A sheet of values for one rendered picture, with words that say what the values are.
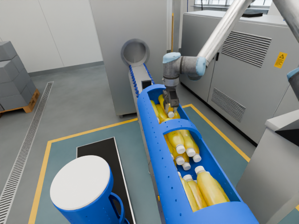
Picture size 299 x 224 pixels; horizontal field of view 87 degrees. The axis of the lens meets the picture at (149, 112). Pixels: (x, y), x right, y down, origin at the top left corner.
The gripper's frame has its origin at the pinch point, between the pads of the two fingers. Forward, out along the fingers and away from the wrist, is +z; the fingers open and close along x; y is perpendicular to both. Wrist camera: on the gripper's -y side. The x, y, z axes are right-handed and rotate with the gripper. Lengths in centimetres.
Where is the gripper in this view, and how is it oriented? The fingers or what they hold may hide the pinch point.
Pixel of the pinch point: (170, 113)
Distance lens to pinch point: 102.6
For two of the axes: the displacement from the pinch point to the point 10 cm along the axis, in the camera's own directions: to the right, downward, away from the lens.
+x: -9.8, 1.5, -1.2
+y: -1.9, -5.7, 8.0
